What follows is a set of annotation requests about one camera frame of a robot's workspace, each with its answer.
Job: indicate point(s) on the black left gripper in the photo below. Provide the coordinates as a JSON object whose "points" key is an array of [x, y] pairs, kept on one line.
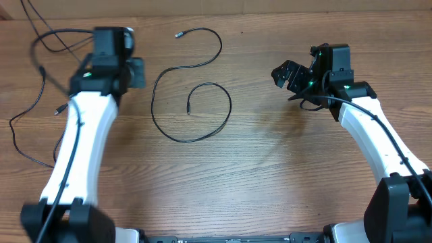
{"points": [[138, 66]]}

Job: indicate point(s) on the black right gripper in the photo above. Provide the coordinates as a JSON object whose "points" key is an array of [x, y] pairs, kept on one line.
{"points": [[298, 73]]}

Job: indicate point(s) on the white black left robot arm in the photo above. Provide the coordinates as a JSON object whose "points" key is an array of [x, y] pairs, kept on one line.
{"points": [[67, 210]]}

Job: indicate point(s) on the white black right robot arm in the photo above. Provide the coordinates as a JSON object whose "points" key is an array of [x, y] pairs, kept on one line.
{"points": [[400, 209]]}

